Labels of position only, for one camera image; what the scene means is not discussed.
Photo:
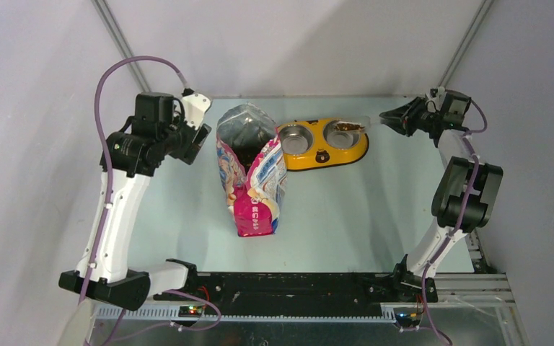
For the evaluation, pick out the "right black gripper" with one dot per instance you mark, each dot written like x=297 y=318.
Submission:
x=402 y=119

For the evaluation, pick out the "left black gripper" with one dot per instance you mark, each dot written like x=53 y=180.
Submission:
x=193 y=142

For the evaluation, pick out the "clear plastic scoop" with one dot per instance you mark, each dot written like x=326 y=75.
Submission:
x=366 y=121

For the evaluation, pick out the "cat food bag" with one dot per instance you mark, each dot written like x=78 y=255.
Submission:
x=252 y=169

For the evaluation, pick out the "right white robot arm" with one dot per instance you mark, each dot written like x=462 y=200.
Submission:
x=467 y=191

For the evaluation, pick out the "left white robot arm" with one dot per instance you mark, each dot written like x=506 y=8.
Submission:
x=162 y=125

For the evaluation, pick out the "brown kibble pet food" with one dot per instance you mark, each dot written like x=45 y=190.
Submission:
x=348 y=127

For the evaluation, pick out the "yellow double pet bowl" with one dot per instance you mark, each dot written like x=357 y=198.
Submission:
x=316 y=144

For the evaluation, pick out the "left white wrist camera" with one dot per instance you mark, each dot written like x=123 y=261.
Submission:
x=195 y=106

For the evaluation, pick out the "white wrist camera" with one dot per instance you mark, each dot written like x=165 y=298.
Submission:
x=195 y=106
x=435 y=99

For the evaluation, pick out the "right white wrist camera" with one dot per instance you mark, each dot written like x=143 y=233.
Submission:
x=435 y=99

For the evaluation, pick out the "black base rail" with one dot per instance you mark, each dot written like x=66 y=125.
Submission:
x=309 y=294

